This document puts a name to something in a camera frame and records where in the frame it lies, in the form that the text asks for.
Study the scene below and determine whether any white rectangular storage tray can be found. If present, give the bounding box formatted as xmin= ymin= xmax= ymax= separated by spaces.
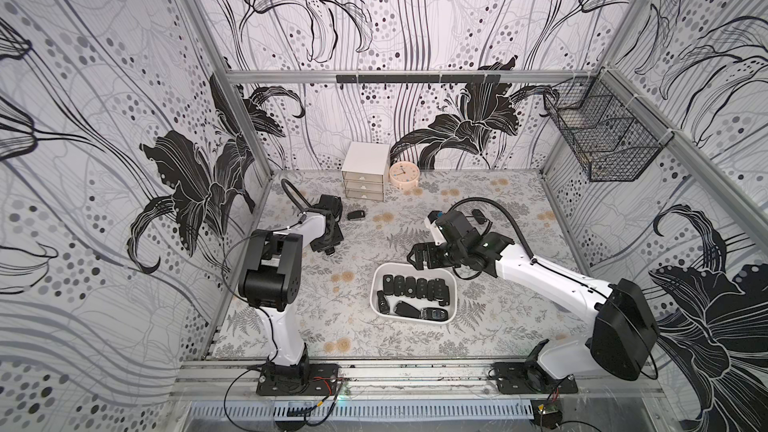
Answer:
xmin=369 ymin=262 xmax=458 ymax=324

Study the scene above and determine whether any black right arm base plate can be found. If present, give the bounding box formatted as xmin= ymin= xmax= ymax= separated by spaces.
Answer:
xmin=488 ymin=361 xmax=579 ymax=396

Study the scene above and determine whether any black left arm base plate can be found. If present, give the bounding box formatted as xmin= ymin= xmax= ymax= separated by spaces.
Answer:
xmin=256 ymin=363 xmax=340 ymax=397

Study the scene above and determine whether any black flip key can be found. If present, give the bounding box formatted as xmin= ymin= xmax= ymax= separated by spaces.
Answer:
xmin=471 ymin=209 xmax=488 ymax=225
xmin=382 ymin=274 xmax=395 ymax=296
xmin=434 ymin=280 xmax=450 ymax=307

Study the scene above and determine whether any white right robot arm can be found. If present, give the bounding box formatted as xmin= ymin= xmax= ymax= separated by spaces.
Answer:
xmin=407 ymin=210 xmax=659 ymax=391

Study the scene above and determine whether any black wire wall basket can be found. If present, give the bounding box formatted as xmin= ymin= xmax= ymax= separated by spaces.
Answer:
xmin=543 ymin=74 xmax=674 ymax=182

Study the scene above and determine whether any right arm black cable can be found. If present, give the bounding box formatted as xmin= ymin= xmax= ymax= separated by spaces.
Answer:
xmin=449 ymin=196 xmax=536 ymax=262

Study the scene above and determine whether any white mini drawer cabinet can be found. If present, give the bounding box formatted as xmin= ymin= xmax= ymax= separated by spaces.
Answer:
xmin=341 ymin=142 xmax=389 ymax=202

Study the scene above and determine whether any pink round alarm clock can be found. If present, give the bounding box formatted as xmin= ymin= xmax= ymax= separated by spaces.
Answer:
xmin=389 ymin=161 xmax=421 ymax=192

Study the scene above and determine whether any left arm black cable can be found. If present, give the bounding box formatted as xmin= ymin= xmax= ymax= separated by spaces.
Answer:
xmin=280 ymin=178 xmax=313 ymax=214

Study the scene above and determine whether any silver edged smart key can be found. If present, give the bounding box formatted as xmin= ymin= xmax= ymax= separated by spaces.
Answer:
xmin=420 ymin=307 xmax=449 ymax=322

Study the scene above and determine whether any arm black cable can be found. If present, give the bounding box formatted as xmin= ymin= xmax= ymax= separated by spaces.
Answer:
xmin=449 ymin=196 xmax=536 ymax=262
xmin=280 ymin=178 xmax=313 ymax=214

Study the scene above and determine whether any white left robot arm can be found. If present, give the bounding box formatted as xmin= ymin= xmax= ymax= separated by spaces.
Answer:
xmin=237 ymin=194 xmax=343 ymax=370

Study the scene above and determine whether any black mercedes key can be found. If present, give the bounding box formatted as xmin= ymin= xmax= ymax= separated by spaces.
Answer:
xmin=376 ymin=290 xmax=390 ymax=315

